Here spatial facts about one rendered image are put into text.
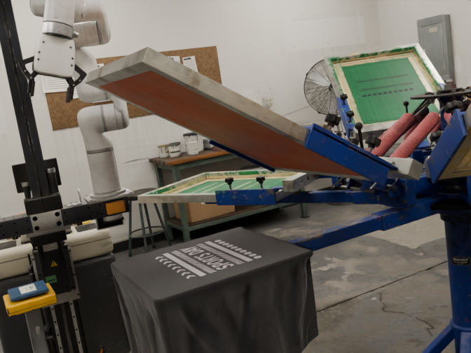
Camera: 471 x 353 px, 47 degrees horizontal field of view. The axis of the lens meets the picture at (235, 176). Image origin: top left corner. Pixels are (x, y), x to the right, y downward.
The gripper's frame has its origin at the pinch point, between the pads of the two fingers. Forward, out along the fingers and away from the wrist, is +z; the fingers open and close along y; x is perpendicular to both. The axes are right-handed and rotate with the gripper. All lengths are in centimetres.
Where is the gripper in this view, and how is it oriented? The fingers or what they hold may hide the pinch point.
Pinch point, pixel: (50, 95)
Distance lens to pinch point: 148.7
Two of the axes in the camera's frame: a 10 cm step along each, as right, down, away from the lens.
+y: -8.8, -0.9, -4.7
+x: 4.7, 0.7, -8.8
